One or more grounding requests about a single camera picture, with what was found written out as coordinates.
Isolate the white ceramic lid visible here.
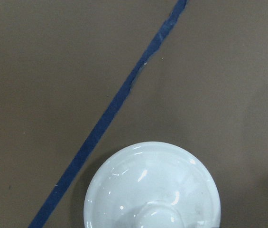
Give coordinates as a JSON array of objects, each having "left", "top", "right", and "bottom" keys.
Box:
[{"left": 83, "top": 142, "right": 221, "bottom": 228}]

